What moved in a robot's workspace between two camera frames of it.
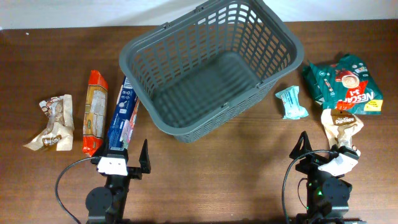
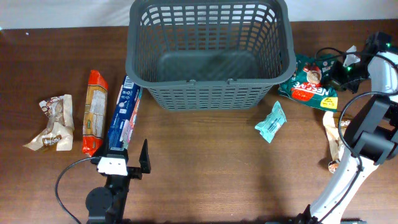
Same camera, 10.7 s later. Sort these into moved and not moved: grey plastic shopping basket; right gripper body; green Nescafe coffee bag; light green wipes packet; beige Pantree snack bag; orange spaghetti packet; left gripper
Moved: grey plastic shopping basket; right gripper body; light green wipes packet; green Nescafe coffee bag
Not moved: beige Pantree snack bag; orange spaghetti packet; left gripper
